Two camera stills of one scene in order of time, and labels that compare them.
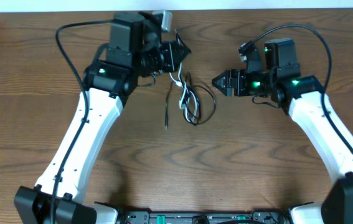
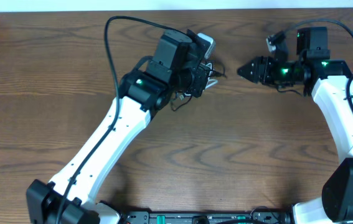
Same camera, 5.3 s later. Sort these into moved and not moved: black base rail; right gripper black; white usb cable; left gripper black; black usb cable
Moved: white usb cable; left gripper black; black usb cable; right gripper black
Not moved: black base rail
